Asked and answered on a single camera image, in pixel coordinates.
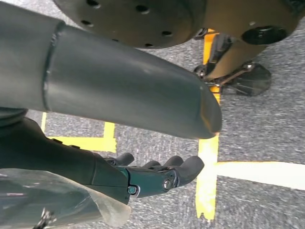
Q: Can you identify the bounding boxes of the yellow tape square outline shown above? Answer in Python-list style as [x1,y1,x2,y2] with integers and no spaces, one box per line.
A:
[195,28,305,221]
[40,112,117,153]

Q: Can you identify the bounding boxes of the tan and black robot leg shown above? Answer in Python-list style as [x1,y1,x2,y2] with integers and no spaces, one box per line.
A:
[52,0,305,81]

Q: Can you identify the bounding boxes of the clear plastic cover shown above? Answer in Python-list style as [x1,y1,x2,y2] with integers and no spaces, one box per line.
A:
[0,168,132,229]

